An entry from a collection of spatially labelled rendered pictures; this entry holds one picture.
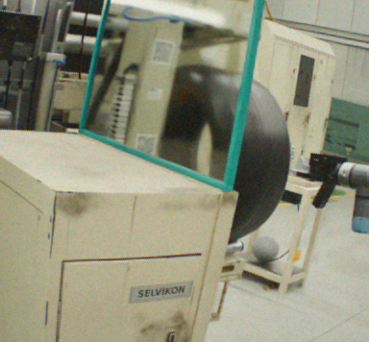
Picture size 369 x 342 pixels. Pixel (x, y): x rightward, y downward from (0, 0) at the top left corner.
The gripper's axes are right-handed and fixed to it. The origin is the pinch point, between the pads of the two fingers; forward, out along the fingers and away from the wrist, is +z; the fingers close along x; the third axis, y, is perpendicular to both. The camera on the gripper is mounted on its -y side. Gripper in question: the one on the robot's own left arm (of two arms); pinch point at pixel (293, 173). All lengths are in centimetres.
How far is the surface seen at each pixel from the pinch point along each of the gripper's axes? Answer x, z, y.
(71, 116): 29, 86, 9
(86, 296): 95, -36, -19
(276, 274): -193, 159, -92
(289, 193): -196, 160, -32
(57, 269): 101, -36, -13
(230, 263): -1.1, 23.5, -34.2
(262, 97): -0.2, 16.6, 22.3
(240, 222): 6.0, 14.6, -17.6
